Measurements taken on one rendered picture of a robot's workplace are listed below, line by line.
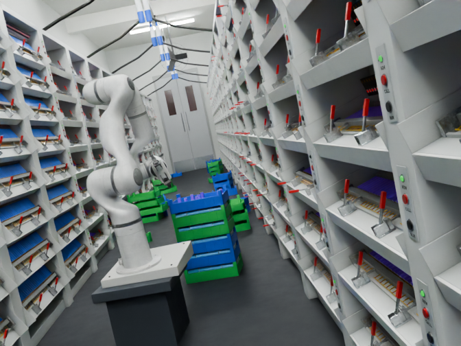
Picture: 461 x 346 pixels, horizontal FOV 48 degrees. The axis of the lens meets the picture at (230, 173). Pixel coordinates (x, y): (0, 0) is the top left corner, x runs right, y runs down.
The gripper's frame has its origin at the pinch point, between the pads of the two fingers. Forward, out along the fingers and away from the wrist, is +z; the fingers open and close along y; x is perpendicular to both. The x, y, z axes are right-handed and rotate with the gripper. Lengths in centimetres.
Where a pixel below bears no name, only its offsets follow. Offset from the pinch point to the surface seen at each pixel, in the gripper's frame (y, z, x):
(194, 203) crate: 33, -53, -9
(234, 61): -18, -131, -85
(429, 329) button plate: 17, 146, -21
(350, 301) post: 45, 85, -26
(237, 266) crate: 73, -43, -11
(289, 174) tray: 25, 13, -46
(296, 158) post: 20, 13, -52
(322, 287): 60, 44, -30
